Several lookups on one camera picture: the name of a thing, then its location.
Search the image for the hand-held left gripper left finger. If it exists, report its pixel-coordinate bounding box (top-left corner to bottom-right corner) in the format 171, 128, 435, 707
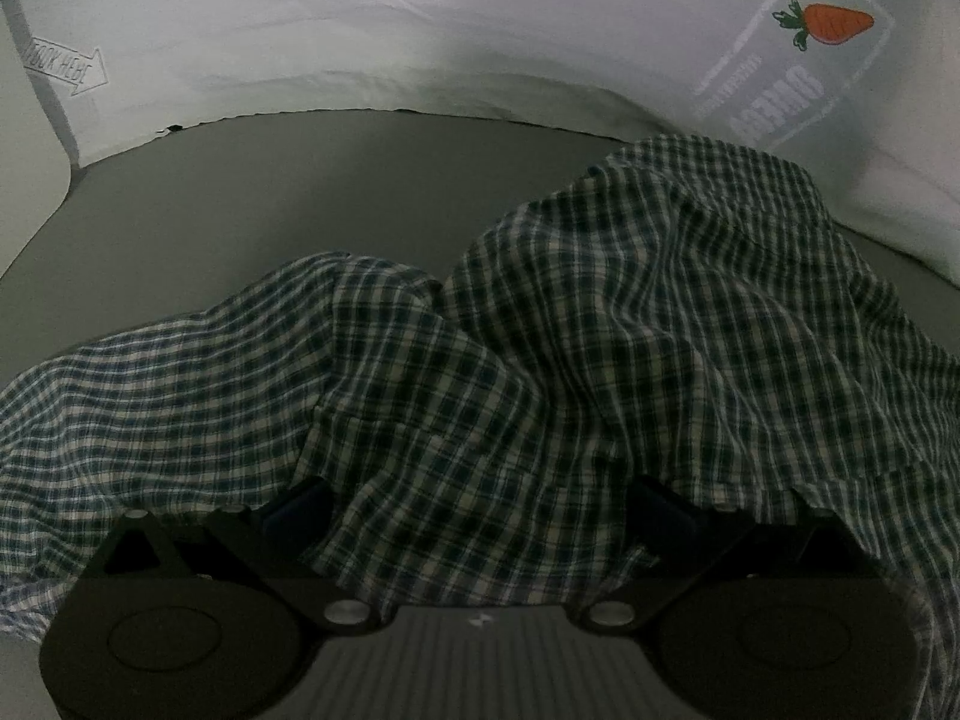
88, 477, 392, 635

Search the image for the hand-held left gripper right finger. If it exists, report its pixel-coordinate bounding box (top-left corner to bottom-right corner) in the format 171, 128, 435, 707
562, 475, 880, 635

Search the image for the green plaid shirt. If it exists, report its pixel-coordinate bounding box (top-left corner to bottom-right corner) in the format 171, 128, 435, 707
0, 133, 960, 720

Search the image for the plain white pillow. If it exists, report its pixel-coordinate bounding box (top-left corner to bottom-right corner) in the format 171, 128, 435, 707
0, 13, 74, 280

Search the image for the white printed quilt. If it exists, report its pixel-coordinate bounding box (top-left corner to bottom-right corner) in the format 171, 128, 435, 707
0, 0, 960, 280

